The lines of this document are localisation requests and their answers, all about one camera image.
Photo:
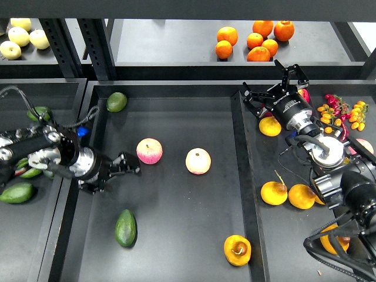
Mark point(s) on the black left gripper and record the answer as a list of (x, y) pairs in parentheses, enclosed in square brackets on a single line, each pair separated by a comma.
[(93, 169)]

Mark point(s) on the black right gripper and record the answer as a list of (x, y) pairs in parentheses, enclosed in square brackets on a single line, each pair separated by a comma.
[(290, 109)]

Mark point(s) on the dark green avocado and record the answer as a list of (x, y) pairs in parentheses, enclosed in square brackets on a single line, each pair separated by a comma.
[(125, 229)]

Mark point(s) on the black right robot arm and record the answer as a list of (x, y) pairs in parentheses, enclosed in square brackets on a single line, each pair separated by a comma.
[(342, 174)]

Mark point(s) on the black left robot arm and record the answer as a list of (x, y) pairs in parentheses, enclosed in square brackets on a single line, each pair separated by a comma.
[(50, 146)]

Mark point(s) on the green avocado left tray right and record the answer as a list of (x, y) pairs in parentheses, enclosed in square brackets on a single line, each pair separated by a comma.
[(50, 175)]

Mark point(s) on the green avocado tray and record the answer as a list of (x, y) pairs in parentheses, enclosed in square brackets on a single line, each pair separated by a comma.
[(18, 193), (22, 163), (50, 175), (30, 173)]

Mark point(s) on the green avocado in middle tray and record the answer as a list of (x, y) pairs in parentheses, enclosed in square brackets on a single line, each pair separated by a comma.
[(116, 102)]

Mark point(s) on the green avocado left tray middle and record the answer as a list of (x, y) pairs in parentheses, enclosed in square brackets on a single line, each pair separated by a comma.
[(30, 173)]

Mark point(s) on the green avocado upper left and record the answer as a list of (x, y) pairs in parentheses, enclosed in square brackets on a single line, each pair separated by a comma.
[(40, 114)]

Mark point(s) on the green avocado left tray top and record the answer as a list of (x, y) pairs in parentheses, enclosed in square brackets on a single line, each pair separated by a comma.
[(22, 163)]

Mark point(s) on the green avocado left tray lower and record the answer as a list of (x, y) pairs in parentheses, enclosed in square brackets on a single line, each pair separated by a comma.
[(18, 193)]

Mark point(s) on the yellow pear with stem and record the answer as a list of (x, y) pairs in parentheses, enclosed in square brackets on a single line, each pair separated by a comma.
[(274, 193)]

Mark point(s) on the bright red apple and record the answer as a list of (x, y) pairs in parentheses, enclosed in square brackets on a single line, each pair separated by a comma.
[(305, 94)]

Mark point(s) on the dark red apple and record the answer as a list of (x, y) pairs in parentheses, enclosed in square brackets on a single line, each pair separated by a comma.
[(268, 114)]

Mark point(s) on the orange fruit front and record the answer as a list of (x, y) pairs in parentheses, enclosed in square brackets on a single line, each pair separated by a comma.
[(259, 54)]

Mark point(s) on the pink red apple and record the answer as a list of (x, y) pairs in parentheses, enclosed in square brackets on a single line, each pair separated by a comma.
[(149, 151)]

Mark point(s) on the orange fruit right small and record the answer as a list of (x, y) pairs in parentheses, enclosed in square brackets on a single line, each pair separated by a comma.
[(271, 45)]

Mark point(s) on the orange cherry tomato bunch left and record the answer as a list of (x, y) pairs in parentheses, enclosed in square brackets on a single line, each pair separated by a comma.
[(329, 118)]

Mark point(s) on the orange cherry tomato bunch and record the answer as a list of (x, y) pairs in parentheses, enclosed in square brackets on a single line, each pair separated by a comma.
[(358, 115), (329, 118)]

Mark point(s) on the orange fruit centre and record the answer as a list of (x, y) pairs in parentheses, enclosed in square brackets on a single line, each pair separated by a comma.
[(254, 40)]

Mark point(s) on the orange fruit top right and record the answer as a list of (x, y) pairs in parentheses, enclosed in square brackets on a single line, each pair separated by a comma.
[(284, 30)]

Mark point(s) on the red cherry tomato bunch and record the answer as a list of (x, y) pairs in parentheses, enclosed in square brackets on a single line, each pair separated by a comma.
[(337, 107)]

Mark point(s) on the orange fruit lower left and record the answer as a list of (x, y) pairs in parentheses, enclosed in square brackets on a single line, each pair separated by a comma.
[(223, 49)]

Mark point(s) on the black middle tray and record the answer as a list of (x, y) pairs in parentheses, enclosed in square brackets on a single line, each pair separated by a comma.
[(182, 219)]

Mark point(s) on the black tray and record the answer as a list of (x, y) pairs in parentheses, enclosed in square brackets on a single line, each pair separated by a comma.
[(276, 232), (182, 219), (30, 231)]

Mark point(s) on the red chili pepper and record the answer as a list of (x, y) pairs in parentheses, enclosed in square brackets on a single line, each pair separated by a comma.
[(345, 132)]

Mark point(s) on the orange cherry tomato bunch right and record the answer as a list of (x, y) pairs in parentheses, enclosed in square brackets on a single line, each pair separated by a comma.
[(358, 115)]

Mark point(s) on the pale pink apple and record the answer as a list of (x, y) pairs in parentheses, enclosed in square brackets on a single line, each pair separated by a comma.
[(198, 161)]

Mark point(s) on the black left tray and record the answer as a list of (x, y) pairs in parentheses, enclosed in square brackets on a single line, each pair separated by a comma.
[(30, 231)]

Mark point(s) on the pink apple far right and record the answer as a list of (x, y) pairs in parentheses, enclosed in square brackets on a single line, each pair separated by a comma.
[(364, 143)]

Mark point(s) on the black upper shelf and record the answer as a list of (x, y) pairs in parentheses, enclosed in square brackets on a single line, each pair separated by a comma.
[(177, 39)]

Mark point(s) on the black right tray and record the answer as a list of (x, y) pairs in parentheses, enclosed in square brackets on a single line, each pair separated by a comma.
[(276, 232)]

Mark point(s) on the black perforated shelf post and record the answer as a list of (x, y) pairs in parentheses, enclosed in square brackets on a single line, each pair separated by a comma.
[(62, 46), (97, 40)]

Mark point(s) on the black perforated shelf post left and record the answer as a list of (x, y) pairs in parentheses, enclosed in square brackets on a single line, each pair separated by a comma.
[(62, 46)]

